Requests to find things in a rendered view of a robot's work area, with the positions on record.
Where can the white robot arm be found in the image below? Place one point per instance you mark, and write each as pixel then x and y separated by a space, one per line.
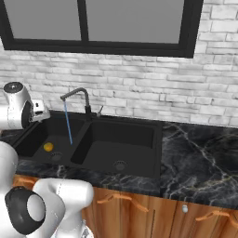
pixel 17 108

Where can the small white round knob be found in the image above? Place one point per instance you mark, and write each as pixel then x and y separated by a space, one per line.
pixel 185 208

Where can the black sink faucet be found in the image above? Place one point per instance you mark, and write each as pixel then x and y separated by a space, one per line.
pixel 86 99

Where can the black double sink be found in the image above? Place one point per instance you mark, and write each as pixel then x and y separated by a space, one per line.
pixel 124 145

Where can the blue water stream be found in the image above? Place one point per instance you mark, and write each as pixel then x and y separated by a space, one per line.
pixel 68 124

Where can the narrow wooden cupboard panel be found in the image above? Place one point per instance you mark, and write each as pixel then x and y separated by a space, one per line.
pixel 164 220

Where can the round sink drain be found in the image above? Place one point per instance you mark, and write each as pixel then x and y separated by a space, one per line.
pixel 120 165
pixel 56 156

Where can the black framed window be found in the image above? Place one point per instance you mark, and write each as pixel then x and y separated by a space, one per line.
pixel 93 46

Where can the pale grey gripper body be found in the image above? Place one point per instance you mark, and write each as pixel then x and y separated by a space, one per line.
pixel 41 116

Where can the wooden cupboard door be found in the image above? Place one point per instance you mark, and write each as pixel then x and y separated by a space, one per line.
pixel 207 227
pixel 18 181
pixel 121 220

